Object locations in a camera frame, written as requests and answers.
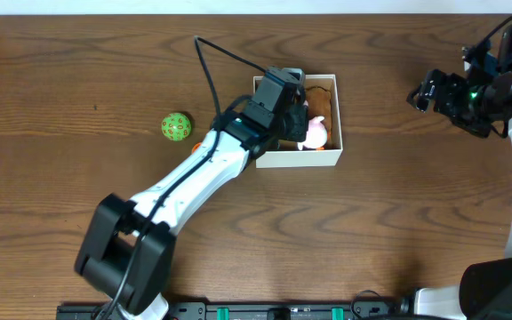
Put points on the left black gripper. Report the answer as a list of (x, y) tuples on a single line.
[(295, 123)]

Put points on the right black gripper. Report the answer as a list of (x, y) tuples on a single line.
[(454, 84)]

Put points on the white cardboard box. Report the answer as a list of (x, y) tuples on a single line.
[(288, 156)]

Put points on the brown plush bear toy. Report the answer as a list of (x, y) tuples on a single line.
[(319, 104)]

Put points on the green number ball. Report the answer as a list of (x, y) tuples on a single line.
[(176, 126)]

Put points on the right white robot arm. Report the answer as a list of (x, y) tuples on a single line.
[(477, 183)]

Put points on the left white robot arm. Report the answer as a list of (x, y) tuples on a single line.
[(127, 249)]

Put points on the orange mesh ball toy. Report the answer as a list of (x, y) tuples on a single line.
[(196, 147)]

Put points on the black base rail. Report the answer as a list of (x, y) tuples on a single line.
[(360, 308)]

